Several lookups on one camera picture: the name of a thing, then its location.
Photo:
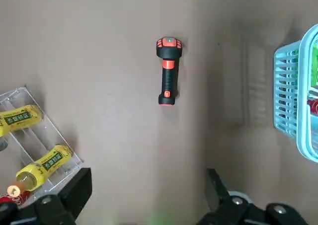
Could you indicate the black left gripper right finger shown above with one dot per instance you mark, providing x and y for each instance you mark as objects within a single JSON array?
[{"x": 236, "y": 210}]

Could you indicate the yellow tea bottle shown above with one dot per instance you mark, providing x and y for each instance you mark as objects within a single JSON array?
[
  {"x": 47, "y": 165},
  {"x": 20, "y": 120}
]

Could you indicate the green snack packet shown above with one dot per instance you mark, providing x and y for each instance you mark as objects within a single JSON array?
[{"x": 315, "y": 63}]

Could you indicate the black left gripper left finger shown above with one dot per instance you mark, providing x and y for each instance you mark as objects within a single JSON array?
[{"x": 49, "y": 210}]

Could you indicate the light blue plastic basket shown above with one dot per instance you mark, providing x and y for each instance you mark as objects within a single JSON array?
[{"x": 288, "y": 98}]

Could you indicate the black orange barcode scanner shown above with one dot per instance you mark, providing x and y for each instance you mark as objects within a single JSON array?
[{"x": 169, "y": 71}]

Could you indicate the clear acrylic bottle shelf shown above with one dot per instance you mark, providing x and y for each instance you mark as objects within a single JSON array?
[{"x": 49, "y": 135}]

